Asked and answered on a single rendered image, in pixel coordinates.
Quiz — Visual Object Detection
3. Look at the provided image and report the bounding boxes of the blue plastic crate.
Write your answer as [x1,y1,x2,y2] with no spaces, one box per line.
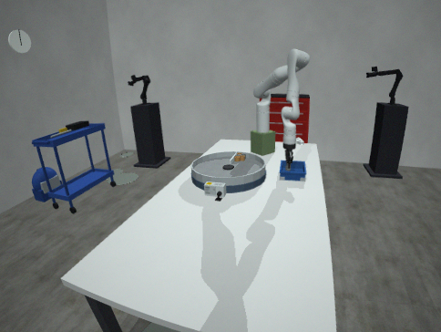
[279,161,306,182]

